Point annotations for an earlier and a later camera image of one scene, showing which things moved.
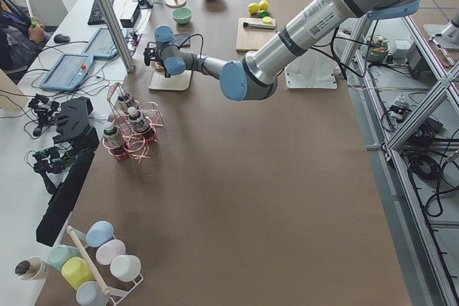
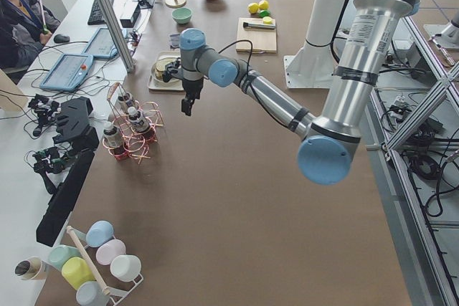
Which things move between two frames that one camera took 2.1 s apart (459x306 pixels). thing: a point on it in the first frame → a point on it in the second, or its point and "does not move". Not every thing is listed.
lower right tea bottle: [112, 137] does not move
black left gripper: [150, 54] → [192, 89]
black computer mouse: [61, 38] does not move
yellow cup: [77, 271] does not move
